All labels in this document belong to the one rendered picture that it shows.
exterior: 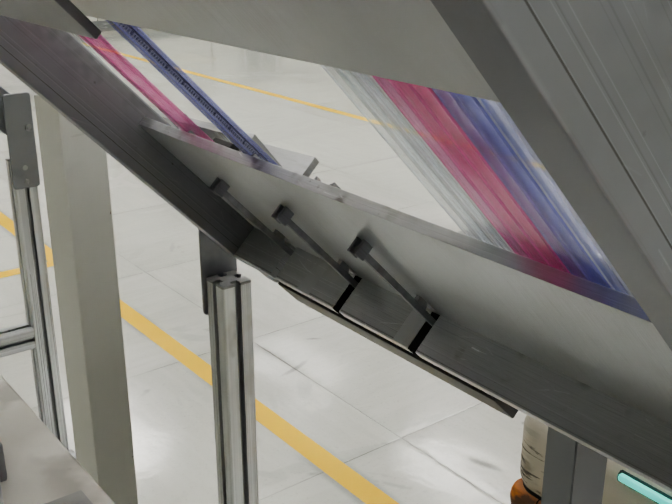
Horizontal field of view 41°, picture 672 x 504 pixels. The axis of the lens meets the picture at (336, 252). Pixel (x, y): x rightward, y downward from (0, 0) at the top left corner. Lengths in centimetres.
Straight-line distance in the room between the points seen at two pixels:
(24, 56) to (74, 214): 32
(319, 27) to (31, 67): 51
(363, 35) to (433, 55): 4
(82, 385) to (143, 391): 93
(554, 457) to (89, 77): 75
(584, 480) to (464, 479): 65
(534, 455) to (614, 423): 89
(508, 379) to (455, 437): 125
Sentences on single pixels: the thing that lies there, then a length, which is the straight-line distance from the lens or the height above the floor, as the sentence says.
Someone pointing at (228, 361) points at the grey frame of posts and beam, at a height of 54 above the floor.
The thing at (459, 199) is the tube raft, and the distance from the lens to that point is 53.
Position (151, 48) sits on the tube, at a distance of 72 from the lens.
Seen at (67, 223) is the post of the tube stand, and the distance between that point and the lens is 117.
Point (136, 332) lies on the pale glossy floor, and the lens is 249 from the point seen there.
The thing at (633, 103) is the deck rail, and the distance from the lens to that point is 28.
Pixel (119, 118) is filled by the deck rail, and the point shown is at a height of 86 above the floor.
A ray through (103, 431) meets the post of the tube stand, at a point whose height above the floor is 39.
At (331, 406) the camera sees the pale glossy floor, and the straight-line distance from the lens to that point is 209.
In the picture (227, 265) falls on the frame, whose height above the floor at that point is 65.
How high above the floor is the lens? 105
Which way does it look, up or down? 21 degrees down
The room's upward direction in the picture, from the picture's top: straight up
